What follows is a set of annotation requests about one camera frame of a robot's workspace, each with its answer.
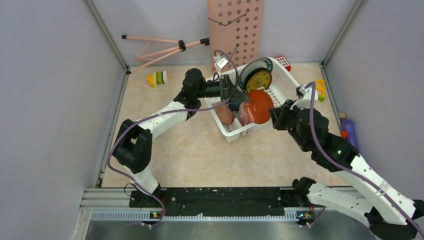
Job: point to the pink glass mug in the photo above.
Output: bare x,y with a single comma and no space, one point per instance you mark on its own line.
243,117

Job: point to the red bowl yellow rim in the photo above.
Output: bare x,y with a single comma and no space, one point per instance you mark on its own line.
257,109

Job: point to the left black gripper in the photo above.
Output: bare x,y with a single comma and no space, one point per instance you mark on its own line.
225,82

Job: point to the stacked coloured toy blocks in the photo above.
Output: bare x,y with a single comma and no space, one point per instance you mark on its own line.
157,79

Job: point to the white plastic dish rack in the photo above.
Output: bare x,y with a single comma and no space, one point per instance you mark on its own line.
283,87

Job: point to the small wooden block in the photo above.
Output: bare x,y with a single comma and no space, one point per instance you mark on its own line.
342,116

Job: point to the pink perforated board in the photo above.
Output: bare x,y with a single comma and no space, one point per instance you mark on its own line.
235,28

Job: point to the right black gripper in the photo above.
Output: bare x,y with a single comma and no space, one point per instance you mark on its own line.
279,114

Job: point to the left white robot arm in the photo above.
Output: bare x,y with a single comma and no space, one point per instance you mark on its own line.
133,145

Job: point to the red toy basket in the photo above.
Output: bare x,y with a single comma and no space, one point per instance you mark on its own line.
284,62

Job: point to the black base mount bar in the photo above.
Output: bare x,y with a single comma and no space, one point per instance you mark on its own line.
221,201

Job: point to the purple handle tool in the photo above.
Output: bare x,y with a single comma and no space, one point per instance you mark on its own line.
348,132

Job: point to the yellow green toy block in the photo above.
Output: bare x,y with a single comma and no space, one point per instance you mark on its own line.
321,89

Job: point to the white plate green rim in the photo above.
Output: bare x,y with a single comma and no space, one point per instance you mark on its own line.
257,65

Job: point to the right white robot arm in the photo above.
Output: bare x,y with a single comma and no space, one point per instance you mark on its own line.
388,214

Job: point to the orange dotted mug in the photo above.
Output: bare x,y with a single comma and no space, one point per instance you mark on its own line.
225,115

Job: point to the yellow patterned plate black rim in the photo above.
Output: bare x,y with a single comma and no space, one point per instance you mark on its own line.
258,79

